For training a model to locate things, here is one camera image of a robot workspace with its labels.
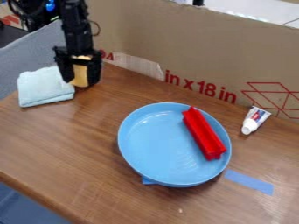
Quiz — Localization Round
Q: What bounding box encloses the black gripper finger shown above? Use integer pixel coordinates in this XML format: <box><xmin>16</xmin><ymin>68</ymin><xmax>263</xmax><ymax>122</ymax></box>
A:
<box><xmin>54</xmin><ymin>55</ymin><xmax>74</xmax><ymax>83</ymax></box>
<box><xmin>88</xmin><ymin>55</ymin><xmax>101</xmax><ymax>86</ymax></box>

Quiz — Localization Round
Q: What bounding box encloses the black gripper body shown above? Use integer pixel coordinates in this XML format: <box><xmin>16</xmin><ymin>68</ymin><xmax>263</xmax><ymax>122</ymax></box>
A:
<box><xmin>52</xmin><ymin>46</ymin><xmax>101</xmax><ymax>63</ymax></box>

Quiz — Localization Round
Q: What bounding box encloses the cardboard box wall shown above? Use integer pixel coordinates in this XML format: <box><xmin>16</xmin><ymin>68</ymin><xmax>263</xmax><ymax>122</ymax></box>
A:
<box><xmin>86</xmin><ymin>0</ymin><xmax>299</xmax><ymax>123</ymax></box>

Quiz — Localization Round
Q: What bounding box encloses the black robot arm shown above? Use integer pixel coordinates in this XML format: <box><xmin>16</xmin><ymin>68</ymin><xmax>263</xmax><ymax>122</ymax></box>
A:
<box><xmin>52</xmin><ymin>0</ymin><xmax>101</xmax><ymax>88</ymax></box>

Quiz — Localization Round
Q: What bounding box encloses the red plastic block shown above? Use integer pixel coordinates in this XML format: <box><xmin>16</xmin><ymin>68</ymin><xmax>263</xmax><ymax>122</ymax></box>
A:
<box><xmin>181</xmin><ymin>107</ymin><xmax>227</xmax><ymax>161</ymax></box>

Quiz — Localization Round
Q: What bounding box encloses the blue tape strip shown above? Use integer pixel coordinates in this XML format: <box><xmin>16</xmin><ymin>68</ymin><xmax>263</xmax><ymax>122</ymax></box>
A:
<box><xmin>224</xmin><ymin>170</ymin><xmax>275</xmax><ymax>195</ymax></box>

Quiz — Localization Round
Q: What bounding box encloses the small toothpaste tube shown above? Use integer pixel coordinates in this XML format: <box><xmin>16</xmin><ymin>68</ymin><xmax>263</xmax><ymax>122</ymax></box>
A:
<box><xmin>240</xmin><ymin>106</ymin><xmax>271</xmax><ymax>135</ymax></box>

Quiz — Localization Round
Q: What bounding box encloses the yellow ball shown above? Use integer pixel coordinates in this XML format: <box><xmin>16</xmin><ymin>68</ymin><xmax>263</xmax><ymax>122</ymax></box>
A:
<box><xmin>69</xmin><ymin>65</ymin><xmax>89</xmax><ymax>88</ymax></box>

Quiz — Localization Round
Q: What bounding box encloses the black computer tower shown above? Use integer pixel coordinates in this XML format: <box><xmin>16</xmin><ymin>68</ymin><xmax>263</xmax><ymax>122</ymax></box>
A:
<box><xmin>6</xmin><ymin>0</ymin><xmax>60</xmax><ymax>32</ymax></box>

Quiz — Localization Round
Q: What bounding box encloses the blue plate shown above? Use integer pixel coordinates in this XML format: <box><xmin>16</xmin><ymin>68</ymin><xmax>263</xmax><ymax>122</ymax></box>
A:
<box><xmin>117</xmin><ymin>102</ymin><xmax>232</xmax><ymax>187</ymax></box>

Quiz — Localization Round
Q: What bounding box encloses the light blue folded cloth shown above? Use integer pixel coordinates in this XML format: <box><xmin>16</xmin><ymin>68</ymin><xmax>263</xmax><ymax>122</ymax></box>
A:
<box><xmin>17</xmin><ymin>66</ymin><xmax>74</xmax><ymax>108</ymax></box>

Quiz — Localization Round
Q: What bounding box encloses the black cable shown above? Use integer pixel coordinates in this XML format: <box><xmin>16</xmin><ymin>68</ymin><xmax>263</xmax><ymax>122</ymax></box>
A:
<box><xmin>88</xmin><ymin>19</ymin><xmax>101</xmax><ymax>38</ymax></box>

